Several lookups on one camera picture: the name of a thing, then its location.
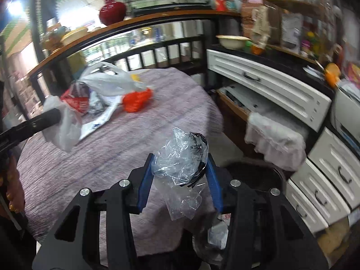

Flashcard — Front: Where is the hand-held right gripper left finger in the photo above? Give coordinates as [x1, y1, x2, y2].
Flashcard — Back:
[32, 153, 158, 270]

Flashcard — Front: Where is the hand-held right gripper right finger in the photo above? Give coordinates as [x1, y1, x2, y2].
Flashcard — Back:
[206, 154, 329, 270]

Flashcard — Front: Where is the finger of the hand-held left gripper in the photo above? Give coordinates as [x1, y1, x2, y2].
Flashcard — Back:
[0, 108, 62, 147]

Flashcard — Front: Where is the grey translucent plastic bag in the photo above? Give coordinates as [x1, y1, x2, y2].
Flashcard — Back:
[42, 96, 84, 153]

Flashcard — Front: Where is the clear plastic wrapper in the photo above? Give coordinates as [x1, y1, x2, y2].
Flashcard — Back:
[152, 127, 210, 221]

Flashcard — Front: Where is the black trash bin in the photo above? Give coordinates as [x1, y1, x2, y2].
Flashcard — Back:
[193, 162, 285, 270]

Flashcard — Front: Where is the white blue printed wrapper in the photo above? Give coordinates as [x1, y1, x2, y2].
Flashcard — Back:
[79, 94, 123, 142]

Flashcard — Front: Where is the orange net bag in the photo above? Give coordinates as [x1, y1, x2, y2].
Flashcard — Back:
[122, 88, 154, 113]

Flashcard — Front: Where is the person's left hand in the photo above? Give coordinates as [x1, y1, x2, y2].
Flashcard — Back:
[0, 156, 26, 214]

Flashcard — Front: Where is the pink woven tablecloth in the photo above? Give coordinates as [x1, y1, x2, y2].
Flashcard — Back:
[15, 67, 225, 256]

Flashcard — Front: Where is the red snack packet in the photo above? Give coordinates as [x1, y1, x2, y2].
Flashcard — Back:
[60, 86, 91, 114]

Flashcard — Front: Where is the white crumpled paper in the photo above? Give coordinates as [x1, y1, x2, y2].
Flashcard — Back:
[207, 214, 232, 250]

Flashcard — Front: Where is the white lace cloth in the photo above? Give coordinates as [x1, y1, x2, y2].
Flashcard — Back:
[244, 112, 308, 172]

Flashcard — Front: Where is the white plastic bag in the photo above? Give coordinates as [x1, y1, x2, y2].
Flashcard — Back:
[78, 62, 147, 97]

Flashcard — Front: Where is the white small drawer front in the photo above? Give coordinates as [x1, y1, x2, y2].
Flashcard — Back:
[308, 126, 360, 210]
[284, 178, 329, 234]
[290, 157, 351, 226]

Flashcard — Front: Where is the cream round dish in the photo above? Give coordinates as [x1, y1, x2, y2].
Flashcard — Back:
[60, 26, 90, 46]

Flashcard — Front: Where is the white long drawer front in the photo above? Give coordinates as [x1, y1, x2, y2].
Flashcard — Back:
[206, 49, 332, 133]

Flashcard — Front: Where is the brown lumpy sack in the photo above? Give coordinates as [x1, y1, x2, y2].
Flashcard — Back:
[317, 219, 351, 260]

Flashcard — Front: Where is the red ceramic vase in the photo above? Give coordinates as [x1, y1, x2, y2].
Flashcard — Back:
[99, 0, 126, 26]

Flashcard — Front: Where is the wooden topped black railing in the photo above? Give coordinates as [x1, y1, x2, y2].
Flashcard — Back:
[27, 9, 243, 97]

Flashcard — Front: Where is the small orange object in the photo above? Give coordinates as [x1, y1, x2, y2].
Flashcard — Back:
[244, 40, 265, 56]

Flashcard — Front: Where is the cream bowl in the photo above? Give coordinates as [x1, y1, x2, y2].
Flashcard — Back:
[216, 34, 252, 49]

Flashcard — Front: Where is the white printer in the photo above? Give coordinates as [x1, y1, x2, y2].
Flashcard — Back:
[330, 88, 360, 161]

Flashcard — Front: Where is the cluttered wooden shelf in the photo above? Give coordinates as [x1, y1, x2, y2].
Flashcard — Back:
[264, 0, 341, 66]

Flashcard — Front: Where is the orange fruit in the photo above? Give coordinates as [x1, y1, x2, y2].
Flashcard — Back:
[324, 62, 342, 88]

